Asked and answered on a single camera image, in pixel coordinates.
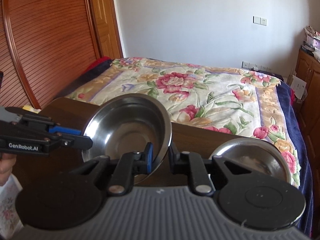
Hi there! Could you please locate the steel bowl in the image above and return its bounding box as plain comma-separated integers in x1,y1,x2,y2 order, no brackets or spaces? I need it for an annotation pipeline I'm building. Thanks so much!
82,94,172,171
210,137,293,184

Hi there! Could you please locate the white floral square plate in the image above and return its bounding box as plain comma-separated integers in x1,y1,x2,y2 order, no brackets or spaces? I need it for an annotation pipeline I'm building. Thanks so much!
0,174,23,239

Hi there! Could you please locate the person's left hand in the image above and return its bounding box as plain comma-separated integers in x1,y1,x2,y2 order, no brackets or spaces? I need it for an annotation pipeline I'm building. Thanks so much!
0,153,17,186

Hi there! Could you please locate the yellow plush toy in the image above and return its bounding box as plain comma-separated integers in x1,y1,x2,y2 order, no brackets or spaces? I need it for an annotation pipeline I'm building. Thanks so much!
22,105,41,114

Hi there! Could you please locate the floral bed blanket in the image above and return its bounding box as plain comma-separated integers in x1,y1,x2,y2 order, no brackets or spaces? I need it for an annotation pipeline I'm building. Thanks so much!
60,57,313,235

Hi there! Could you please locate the red and navy bedding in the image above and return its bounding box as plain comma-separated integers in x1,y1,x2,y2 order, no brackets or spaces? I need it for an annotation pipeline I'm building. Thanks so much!
81,56,113,81

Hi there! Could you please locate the wooden louvered wardrobe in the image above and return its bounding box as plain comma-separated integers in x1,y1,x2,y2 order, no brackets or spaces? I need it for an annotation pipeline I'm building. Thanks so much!
1,0,123,109

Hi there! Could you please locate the white paper bag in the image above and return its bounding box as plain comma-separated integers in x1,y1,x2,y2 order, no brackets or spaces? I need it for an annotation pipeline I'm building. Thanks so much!
290,75,306,100

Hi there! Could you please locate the wooden side cabinet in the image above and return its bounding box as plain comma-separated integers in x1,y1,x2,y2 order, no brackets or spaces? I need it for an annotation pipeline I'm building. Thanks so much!
293,48,320,181

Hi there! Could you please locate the stack of books and papers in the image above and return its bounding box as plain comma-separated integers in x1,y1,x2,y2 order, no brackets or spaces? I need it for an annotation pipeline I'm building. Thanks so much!
301,25,319,61

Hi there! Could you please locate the wall socket strip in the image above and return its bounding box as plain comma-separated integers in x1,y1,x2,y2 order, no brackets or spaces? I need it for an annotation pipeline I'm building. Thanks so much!
241,61,272,72

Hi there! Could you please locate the white wall switch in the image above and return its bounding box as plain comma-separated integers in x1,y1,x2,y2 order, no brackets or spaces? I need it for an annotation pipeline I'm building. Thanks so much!
253,16,267,26

